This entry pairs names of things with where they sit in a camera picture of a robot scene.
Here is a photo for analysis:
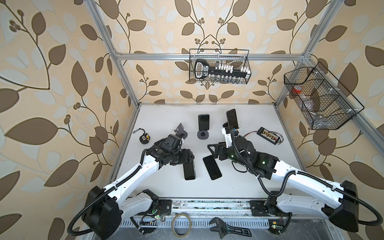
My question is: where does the purple round left phone stand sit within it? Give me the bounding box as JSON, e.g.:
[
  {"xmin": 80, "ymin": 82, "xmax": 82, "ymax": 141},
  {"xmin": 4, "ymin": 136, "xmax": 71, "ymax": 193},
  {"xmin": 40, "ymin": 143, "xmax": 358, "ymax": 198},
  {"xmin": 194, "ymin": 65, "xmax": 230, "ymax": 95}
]
[{"xmin": 174, "ymin": 123, "xmax": 188, "ymax": 140}]

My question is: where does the black wire basket wall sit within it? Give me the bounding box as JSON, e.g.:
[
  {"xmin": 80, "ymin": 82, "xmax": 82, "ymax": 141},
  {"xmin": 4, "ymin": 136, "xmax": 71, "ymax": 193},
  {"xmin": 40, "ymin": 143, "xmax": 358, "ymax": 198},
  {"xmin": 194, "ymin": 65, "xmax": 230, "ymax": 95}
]
[
  {"xmin": 284, "ymin": 63, "xmax": 365, "ymax": 130},
  {"xmin": 189, "ymin": 48, "xmax": 252, "ymax": 85}
]

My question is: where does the purple round middle phone stand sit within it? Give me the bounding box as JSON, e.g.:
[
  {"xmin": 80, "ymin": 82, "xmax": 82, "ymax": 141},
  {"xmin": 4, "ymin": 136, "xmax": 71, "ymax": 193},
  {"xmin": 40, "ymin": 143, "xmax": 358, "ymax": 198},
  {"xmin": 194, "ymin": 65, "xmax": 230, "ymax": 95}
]
[{"xmin": 197, "ymin": 130, "xmax": 209, "ymax": 140}]

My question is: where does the dark phone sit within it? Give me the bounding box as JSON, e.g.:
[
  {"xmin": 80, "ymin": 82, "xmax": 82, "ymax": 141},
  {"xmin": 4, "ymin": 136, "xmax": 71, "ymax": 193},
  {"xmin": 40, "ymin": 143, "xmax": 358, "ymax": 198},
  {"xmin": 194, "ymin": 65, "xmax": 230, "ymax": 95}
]
[{"xmin": 183, "ymin": 161, "xmax": 196, "ymax": 181}]

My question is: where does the black phone on right stand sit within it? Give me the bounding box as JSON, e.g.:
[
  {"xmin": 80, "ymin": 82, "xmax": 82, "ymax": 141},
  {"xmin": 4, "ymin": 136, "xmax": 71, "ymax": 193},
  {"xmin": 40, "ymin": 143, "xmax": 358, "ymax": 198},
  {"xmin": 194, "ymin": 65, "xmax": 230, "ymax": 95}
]
[{"xmin": 226, "ymin": 109, "xmax": 239, "ymax": 129}]

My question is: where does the red capped item in basket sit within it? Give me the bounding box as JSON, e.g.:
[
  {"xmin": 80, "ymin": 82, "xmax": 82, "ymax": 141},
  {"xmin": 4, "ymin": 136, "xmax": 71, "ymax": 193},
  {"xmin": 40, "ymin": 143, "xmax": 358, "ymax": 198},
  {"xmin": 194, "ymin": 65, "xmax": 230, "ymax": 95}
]
[{"xmin": 292, "ymin": 85, "xmax": 303, "ymax": 95}]

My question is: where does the black wire basket back wall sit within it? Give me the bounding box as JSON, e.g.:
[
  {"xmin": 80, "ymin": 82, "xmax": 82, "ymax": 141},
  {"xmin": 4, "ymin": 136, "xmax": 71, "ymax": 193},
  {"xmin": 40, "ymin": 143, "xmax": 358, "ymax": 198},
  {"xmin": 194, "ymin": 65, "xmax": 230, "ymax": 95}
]
[{"xmin": 189, "ymin": 48, "xmax": 252, "ymax": 85}]

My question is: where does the silver-edged black phone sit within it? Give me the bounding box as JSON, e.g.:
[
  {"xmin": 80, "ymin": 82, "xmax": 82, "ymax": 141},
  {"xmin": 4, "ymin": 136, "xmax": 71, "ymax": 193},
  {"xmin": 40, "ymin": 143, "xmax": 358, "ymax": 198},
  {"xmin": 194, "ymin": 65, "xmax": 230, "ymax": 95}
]
[{"xmin": 203, "ymin": 155, "xmax": 222, "ymax": 181}]

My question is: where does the aluminium frame post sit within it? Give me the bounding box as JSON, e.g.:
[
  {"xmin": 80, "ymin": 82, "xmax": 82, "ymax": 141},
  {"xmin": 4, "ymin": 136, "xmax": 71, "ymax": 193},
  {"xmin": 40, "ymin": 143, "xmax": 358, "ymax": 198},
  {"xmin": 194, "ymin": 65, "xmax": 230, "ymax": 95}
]
[{"xmin": 85, "ymin": 0, "xmax": 140, "ymax": 109}]

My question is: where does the black circuit board with wires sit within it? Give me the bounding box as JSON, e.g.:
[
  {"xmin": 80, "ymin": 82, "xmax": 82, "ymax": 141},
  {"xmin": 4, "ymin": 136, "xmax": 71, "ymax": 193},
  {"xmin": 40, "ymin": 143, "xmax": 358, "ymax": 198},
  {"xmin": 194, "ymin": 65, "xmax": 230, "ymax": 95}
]
[{"xmin": 244, "ymin": 127, "xmax": 284, "ymax": 145}]

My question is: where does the black adjustable wrench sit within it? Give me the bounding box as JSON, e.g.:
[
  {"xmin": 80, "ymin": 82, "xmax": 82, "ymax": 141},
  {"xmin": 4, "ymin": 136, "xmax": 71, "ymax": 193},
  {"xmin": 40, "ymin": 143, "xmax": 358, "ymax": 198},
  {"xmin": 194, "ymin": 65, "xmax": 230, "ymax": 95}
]
[{"xmin": 209, "ymin": 217, "xmax": 252, "ymax": 240}]

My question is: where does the brown tape roll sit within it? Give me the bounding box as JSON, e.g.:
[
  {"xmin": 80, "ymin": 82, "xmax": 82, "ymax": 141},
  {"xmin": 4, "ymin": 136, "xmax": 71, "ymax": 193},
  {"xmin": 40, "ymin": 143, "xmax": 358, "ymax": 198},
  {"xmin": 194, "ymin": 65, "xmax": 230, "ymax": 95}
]
[{"xmin": 171, "ymin": 213, "xmax": 192, "ymax": 238}]

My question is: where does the black phone on middle stand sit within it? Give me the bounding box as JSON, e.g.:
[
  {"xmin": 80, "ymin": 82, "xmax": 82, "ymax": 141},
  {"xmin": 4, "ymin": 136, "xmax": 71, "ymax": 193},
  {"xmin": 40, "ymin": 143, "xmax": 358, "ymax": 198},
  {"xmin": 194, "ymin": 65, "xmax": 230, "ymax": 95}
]
[{"xmin": 198, "ymin": 114, "xmax": 210, "ymax": 131}]

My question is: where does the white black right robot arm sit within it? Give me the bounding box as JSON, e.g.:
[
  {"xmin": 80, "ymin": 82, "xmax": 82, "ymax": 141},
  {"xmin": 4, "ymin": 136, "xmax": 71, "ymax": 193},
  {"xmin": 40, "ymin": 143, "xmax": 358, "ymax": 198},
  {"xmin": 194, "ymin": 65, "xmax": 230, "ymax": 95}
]
[{"xmin": 207, "ymin": 127, "xmax": 384, "ymax": 233}]

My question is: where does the black wire basket right wall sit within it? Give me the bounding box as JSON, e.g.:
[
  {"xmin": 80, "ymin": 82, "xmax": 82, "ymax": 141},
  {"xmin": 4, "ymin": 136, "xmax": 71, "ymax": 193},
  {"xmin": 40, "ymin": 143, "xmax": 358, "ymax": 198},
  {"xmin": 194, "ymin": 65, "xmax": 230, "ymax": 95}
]
[{"xmin": 284, "ymin": 63, "xmax": 365, "ymax": 130}]

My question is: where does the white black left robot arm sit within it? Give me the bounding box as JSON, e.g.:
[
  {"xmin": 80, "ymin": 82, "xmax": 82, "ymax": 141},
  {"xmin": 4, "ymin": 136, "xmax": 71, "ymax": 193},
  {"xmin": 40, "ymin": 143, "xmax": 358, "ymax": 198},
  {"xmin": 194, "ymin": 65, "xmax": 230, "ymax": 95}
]
[{"xmin": 67, "ymin": 134, "xmax": 194, "ymax": 240}]

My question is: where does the purple round phone stand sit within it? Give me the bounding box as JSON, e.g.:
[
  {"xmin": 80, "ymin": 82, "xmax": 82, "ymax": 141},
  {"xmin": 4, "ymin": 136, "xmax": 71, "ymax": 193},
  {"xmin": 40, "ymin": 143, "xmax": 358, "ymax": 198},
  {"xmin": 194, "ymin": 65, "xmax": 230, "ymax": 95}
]
[
  {"xmin": 174, "ymin": 123, "xmax": 188, "ymax": 140},
  {"xmin": 197, "ymin": 130, "xmax": 209, "ymax": 140}
]

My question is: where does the yellow black tape measure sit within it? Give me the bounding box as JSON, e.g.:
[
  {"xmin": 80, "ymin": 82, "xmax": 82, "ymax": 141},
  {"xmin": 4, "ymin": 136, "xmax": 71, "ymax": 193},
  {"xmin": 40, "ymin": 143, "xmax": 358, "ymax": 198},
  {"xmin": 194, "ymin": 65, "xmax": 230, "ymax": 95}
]
[{"xmin": 133, "ymin": 128, "xmax": 150, "ymax": 145}]

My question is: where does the black socket set holder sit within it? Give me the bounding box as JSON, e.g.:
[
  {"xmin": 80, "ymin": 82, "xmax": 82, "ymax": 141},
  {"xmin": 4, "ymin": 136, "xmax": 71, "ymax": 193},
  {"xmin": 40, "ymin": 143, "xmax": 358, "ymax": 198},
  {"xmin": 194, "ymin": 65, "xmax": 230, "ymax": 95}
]
[{"xmin": 192, "ymin": 60, "xmax": 251, "ymax": 83}]

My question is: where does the black phone on stand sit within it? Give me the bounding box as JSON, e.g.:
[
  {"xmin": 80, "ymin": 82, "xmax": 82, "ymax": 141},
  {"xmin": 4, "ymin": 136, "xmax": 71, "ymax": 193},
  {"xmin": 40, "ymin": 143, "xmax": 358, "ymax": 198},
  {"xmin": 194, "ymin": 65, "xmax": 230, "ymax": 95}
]
[
  {"xmin": 226, "ymin": 109, "xmax": 239, "ymax": 129},
  {"xmin": 198, "ymin": 114, "xmax": 210, "ymax": 131}
]

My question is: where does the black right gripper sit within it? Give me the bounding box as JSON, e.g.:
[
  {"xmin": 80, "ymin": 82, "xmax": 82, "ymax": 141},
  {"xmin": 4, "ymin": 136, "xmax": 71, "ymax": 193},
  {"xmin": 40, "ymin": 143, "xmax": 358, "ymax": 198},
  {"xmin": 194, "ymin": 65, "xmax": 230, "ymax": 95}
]
[{"xmin": 207, "ymin": 141, "xmax": 250, "ymax": 170}]

